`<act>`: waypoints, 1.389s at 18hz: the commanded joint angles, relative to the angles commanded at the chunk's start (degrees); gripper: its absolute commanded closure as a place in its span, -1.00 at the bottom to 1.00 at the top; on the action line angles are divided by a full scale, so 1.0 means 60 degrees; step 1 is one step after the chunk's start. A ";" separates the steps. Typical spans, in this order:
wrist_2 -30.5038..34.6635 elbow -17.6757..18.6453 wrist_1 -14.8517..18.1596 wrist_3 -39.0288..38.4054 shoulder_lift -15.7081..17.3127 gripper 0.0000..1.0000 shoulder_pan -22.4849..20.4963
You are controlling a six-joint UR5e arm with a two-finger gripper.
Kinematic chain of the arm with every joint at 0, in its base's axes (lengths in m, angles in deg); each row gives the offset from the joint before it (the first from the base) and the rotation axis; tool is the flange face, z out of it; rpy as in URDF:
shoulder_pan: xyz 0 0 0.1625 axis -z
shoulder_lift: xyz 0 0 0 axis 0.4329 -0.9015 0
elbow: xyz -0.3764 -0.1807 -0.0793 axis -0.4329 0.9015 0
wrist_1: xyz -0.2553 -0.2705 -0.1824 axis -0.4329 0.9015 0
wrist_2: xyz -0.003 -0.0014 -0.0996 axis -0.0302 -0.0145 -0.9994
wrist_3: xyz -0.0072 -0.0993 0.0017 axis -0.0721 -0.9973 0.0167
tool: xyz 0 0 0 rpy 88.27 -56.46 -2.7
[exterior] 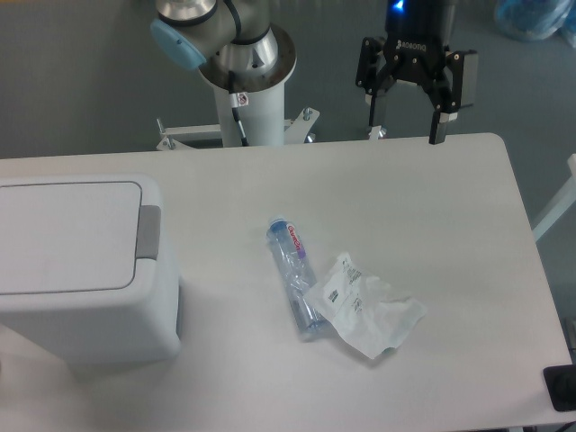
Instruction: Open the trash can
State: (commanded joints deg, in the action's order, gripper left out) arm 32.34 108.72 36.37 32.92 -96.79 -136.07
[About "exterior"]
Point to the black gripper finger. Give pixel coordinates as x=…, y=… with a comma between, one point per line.
x=441, y=75
x=374, y=74

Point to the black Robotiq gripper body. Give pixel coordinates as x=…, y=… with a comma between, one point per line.
x=417, y=39

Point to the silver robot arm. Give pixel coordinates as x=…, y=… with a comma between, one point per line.
x=247, y=59

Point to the white plastic trash can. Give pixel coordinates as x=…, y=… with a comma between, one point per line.
x=138, y=322

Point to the white trash can lid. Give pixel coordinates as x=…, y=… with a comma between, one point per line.
x=66, y=238

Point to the blue plastic bag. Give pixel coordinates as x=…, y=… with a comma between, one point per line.
x=530, y=21

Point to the crushed clear plastic bottle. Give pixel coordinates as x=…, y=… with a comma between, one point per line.
x=296, y=274

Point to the crumpled white plastic wrapper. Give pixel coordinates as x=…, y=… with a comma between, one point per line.
x=367, y=313

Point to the grey lid push button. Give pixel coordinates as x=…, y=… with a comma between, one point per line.
x=148, y=232

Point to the black device at table edge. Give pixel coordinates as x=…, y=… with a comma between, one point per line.
x=560, y=383

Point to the grey camera box on gripper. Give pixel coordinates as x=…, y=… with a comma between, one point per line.
x=468, y=62

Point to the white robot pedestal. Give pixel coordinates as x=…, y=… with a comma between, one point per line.
x=245, y=120

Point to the white metal frame right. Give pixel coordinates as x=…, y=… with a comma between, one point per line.
x=557, y=206

